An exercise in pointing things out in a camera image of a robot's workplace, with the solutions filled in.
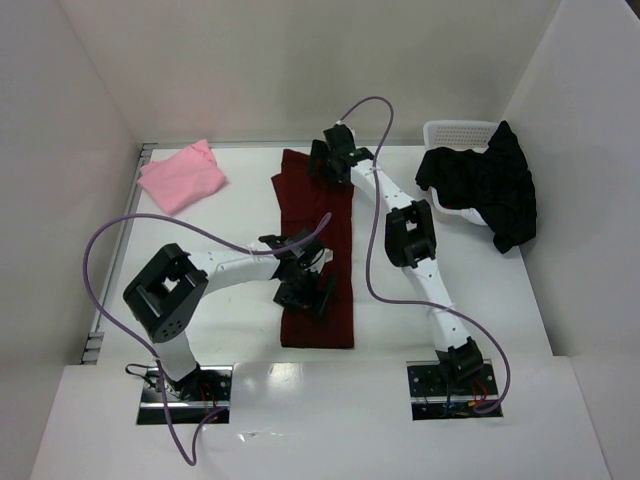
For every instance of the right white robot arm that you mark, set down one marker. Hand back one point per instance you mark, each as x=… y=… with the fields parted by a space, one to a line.
x=409 y=243

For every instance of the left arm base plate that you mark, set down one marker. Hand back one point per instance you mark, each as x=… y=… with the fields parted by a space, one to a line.
x=191 y=403

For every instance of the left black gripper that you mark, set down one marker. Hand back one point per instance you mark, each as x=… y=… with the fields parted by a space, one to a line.
x=310 y=298

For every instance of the dark red t shirt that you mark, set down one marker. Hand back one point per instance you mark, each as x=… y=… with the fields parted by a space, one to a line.
x=303 y=201

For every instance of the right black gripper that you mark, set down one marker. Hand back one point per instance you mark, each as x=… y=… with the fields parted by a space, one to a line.
x=322 y=160

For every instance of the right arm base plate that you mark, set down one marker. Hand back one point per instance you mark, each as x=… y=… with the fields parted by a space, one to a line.
x=433 y=399

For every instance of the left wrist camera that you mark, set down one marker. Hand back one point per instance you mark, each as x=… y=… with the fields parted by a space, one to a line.
x=327 y=255

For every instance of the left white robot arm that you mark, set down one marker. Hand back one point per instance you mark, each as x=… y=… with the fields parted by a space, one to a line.
x=165 y=294

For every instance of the pink folded t shirt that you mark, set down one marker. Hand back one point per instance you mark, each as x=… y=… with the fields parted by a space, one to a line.
x=183 y=179

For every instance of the white plastic basket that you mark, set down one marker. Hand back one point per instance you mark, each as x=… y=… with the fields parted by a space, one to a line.
x=458 y=135

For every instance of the black t shirt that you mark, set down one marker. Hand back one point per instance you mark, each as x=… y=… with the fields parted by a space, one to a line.
x=497 y=183

